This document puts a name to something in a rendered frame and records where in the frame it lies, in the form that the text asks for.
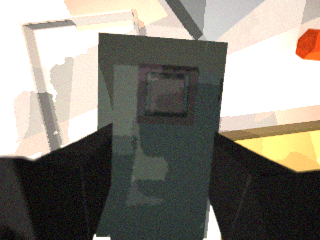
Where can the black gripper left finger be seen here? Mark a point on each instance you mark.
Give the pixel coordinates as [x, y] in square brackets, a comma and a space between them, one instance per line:
[59, 195]

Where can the orange-handled awl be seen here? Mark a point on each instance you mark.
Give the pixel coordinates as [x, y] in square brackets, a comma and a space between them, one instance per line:
[308, 46]

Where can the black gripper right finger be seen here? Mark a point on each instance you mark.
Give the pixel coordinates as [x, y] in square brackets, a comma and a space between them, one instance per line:
[255, 198]

